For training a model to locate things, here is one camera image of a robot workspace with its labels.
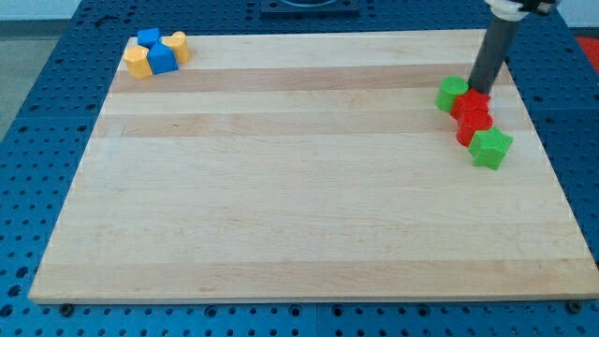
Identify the robot arm end white flange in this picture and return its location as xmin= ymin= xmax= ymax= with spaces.
xmin=485 ymin=0 xmax=562 ymax=22

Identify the red star block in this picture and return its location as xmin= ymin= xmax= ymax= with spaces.
xmin=450 ymin=89 xmax=490 ymax=121

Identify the green star block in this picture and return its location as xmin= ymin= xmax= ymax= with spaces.
xmin=468 ymin=126 xmax=513 ymax=170

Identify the wooden board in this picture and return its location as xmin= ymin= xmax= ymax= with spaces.
xmin=29 ymin=29 xmax=598 ymax=304

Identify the green cylinder block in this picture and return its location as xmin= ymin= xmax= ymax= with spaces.
xmin=435 ymin=76 xmax=469 ymax=112

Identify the blue pentagon block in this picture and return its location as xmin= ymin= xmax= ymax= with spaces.
xmin=148 ymin=42 xmax=179 ymax=75

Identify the red cylinder block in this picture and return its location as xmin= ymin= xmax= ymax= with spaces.
xmin=456 ymin=110 xmax=493 ymax=147

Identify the yellow heart block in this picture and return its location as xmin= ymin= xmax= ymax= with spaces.
xmin=161 ymin=31 xmax=191 ymax=64

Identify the yellow hexagon block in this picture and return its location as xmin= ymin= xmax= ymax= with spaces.
xmin=123 ymin=45 xmax=153 ymax=79

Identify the blue cube block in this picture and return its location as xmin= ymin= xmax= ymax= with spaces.
xmin=137 ymin=27 xmax=161 ymax=49

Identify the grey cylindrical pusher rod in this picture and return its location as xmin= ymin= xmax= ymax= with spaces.
xmin=468 ymin=16 xmax=520 ymax=95

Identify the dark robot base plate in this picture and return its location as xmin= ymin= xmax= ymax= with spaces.
xmin=258 ymin=0 xmax=360 ymax=17

